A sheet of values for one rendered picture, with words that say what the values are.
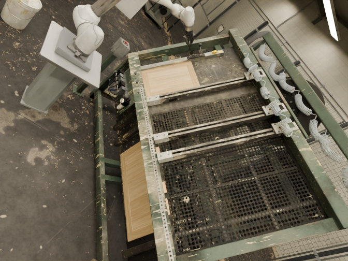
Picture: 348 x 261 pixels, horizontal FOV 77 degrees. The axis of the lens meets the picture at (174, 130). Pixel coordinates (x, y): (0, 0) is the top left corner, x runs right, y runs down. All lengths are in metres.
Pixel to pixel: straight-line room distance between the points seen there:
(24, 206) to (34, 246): 0.31
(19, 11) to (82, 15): 1.14
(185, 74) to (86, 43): 1.02
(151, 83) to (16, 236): 1.72
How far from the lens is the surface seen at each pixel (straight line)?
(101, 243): 2.20
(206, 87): 2.21
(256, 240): 1.71
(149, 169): 1.80
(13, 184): 2.19
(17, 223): 2.11
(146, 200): 2.11
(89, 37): 2.00
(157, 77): 2.42
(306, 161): 1.95
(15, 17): 3.20
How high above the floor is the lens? 1.95
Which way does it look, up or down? 27 degrees down
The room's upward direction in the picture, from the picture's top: 58 degrees clockwise
